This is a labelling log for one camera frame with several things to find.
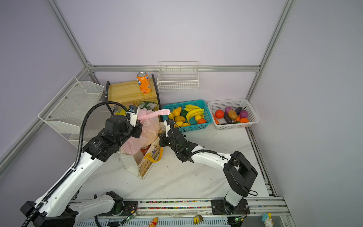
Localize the white mesh two-tier rack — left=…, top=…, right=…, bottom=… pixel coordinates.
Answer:
left=38, top=77, right=105, bottom=148

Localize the pink plastic grocery bag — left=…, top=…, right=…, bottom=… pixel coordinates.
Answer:
left=120, top=108, right=170, bottom=155

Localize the wooden three-tier shelf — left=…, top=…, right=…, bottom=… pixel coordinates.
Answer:
left=105, top=74, right=161, bottom=111

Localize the yellow banana bunch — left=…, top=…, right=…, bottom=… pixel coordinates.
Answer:
left=185, top=105, right=204, bottom=121

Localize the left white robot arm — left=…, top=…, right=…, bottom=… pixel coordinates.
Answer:
left=21, top=101, right=142, bottom=227

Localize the orange soda can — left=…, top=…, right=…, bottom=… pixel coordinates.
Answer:
left=137, top=72, right=152, bottom=94

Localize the dark purple eggplant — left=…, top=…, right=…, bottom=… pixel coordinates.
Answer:
left=224, top=114, right=233, bottom=124

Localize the teal plastic fruit basket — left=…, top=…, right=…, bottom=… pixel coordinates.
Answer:
left=163, top=100, right=214, bottom=132

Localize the yellow pear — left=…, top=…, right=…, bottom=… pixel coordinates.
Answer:
left=172, top=107, right=182, bottom=117

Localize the white canvas tote bag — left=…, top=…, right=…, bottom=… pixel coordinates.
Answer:
left=119, top=137, right=163, bottom=179

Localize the brown potato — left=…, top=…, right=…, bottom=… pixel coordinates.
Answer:
left=228, top=109, right=238, bottom=120

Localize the white wire wall basket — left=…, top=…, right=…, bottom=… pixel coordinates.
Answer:
left=157, top=61, right=199, bottom=92

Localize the dark green round fruit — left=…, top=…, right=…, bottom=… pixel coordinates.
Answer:
left=180, top=110, right=188, bottom=118

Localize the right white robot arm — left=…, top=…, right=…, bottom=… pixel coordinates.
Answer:
left=158, top=119, right=258, bottom=215

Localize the green snack bag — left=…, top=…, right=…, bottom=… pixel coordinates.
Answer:
left=138, top=101, right=158, bottom=111

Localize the purple round vegetable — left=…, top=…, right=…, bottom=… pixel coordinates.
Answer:
left=240, top=110, right=249, bottom=119

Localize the white plastic vegetable basket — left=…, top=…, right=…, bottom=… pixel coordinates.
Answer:
left=208, top=99, right=260, bottom=130

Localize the red cola can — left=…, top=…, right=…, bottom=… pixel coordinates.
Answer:
left=140, top=145, right=151, bottom=155

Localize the red tomato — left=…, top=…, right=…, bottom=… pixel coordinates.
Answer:
left=215, top=110, right=225, bottom=119

